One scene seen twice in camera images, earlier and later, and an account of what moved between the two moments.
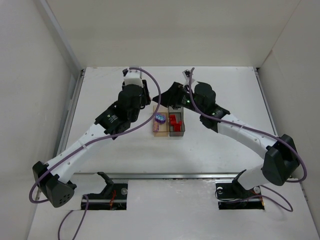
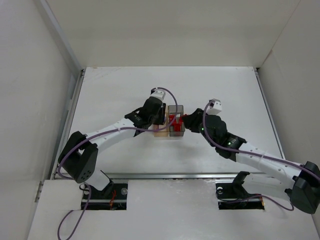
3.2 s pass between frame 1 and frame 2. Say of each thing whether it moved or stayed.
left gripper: moved
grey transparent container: stayed
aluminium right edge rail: stayed
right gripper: moved
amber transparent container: stayed
